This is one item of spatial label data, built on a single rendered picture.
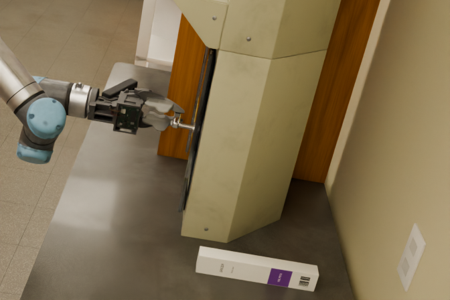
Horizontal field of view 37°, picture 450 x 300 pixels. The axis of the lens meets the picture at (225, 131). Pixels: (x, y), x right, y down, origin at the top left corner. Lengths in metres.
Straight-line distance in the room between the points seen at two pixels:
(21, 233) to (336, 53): 1.81
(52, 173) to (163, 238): 2.04
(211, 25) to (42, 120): 0.38
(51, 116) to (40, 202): 2.00
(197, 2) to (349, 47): 0.58
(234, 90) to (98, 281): 0.49
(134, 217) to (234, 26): 0.54
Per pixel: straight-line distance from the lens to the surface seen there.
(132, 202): 1.71
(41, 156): 1.52
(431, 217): 1.32
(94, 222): 1.63
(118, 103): 1.51
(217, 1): 1.38
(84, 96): 1.54
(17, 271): 2.96
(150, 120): 1.58
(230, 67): 1.42
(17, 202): 3.36
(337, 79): 1.86
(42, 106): 1.39
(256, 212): 1.66
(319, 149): 1.94
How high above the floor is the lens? 1.88
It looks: 26 degrees down
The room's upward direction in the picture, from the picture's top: 12 degrees clockwise
